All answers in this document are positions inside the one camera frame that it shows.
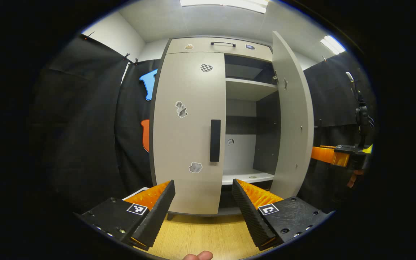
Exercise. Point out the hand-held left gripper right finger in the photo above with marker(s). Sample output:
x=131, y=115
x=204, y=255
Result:
x=249, y=216

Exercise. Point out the black backdrop cloth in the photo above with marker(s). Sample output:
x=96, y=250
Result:
x=85, y=126

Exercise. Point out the beige shoe cabinet door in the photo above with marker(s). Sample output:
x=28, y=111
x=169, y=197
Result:
x=294, y=126
x=182, y=144

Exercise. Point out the beige double-door shoe cabinet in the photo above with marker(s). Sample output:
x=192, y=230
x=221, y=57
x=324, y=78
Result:
x=247, y=90

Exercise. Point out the beige cabinet drawer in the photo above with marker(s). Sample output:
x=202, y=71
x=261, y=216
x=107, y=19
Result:
x=200, y=45

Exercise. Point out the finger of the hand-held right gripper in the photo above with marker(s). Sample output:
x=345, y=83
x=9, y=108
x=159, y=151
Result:
x=323, y=154

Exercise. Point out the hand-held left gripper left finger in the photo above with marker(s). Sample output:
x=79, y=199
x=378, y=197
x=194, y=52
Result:
x=157, y=213

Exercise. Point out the long ceiling light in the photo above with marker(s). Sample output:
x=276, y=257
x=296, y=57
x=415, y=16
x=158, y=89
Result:
x=226, y=4

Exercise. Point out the small ceiling light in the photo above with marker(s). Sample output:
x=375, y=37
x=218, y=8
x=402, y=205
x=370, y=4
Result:
x=332, y=45

